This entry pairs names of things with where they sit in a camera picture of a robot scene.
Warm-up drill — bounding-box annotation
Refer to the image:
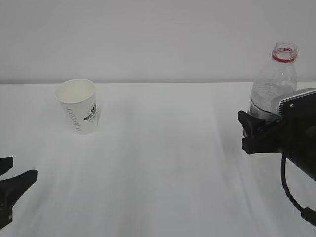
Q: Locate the clear plastic water bottle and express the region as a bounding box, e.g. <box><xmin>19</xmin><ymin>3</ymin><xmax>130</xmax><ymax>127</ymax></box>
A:
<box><xmin>247</xmin><ymin>41</ymin><xmax>298</xmax><ymax>125</ymax></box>

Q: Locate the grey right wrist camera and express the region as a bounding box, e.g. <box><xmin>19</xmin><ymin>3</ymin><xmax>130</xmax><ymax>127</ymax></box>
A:
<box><xmin>270</xmin><ymin>88</ymin><xmax>316</xmax><ymax>119</ymax></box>

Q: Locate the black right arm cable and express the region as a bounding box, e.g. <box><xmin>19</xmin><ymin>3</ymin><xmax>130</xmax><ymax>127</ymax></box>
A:
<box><xmin>280</xmin><ymin>152</ymin><xmax>316</xmax><ymax>227</ymax></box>

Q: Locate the white paper cup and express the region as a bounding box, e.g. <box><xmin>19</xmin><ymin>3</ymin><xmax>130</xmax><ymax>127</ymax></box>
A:
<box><xmin>55</xmin><ymin>79</ymin><xmax>98</xmax><ymax>134</ymax></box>

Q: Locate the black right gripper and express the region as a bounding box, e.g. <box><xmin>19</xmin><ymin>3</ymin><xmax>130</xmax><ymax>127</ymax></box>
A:
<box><xmin>238</xmin><ymin>111</ymin><xmax>316</xmax><ymax>179</ymax></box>

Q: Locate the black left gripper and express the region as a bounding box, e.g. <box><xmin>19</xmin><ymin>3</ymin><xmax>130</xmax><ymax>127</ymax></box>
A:
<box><xmin>0</xmin><ymin>157</ymin><xmax>38</xmax><ymax>229</ymax></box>

